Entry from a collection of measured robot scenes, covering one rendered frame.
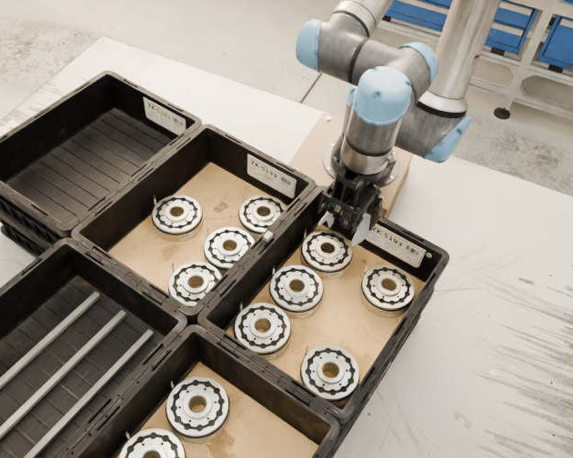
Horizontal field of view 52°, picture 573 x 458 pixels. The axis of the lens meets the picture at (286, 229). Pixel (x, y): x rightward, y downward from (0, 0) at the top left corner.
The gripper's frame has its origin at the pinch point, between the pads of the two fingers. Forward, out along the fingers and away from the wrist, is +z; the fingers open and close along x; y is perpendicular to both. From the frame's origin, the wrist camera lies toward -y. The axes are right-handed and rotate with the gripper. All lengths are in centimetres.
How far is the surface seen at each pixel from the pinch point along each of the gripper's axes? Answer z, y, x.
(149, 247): 13.9, 19.3, -32.7
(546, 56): 59, -186, 5
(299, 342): 12.4, 18.8, 3.7
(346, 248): 9.6, -3.1, 0.3
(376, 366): 1.8, 19.9, 18.1
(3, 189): 5, 31, -59
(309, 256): 9.4, 3.5, -4.5
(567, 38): 48, -186, 9
